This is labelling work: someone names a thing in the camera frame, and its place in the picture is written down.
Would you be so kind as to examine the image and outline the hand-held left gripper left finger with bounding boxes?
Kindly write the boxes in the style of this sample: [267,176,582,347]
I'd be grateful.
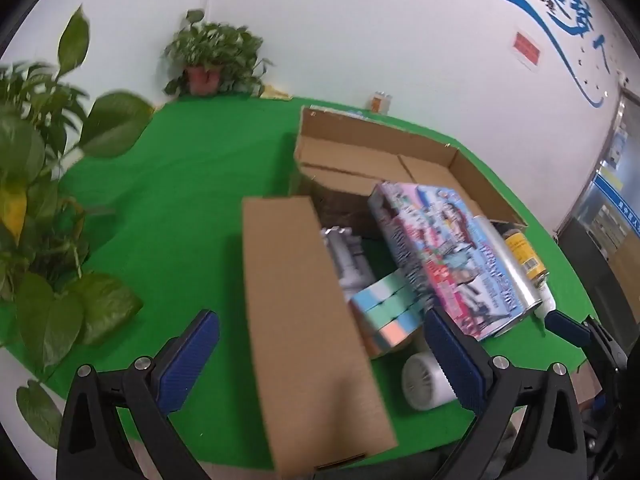
[56,309,221,480]

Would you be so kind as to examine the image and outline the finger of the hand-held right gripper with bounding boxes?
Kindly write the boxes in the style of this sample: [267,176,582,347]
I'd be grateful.
[545,310,626,376]

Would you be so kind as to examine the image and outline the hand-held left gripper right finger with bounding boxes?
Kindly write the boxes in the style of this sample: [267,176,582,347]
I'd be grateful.
[424,306,587,480]

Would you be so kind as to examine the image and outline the white spray bottle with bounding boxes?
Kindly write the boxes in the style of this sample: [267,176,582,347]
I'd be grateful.
[532,280,556,321]

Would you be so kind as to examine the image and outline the white hand-held fan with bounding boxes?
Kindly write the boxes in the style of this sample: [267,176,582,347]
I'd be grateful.
[402,340,458,413]

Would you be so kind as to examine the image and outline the silver metal can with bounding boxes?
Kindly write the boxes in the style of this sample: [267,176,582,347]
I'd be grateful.
[472,216,545,338]

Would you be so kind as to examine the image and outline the yellow can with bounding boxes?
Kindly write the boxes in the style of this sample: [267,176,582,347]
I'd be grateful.
[502,228,551,281]

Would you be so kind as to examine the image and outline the pastel cube puzzle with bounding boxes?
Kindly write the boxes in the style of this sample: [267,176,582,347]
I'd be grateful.
[348,269,426,360]

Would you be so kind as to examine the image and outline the brown cardboard box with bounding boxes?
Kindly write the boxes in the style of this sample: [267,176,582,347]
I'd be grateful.
[241,106,528,473]

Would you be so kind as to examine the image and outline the colourful printed box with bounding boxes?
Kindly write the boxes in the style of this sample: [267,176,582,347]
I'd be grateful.
[367,180,516,342]

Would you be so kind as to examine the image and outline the grey folding phone stand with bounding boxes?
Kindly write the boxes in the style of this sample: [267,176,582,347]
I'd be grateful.
[320,226,377,303]

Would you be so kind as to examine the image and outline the glass door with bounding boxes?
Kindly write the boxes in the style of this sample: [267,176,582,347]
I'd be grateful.
[555,85,640,326]

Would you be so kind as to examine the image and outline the large-leaved green plant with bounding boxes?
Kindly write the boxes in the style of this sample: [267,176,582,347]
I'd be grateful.
[0,4,155,450]

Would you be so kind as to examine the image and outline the green tablecloth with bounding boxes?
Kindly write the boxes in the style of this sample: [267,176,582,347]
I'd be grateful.
[0,95,601,471]

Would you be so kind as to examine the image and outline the small potted green plant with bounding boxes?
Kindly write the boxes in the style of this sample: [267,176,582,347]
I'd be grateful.
[162,9,273,97]

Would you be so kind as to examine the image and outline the red wall sign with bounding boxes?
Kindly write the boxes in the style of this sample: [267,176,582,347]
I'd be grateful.
[511,30,543,68]

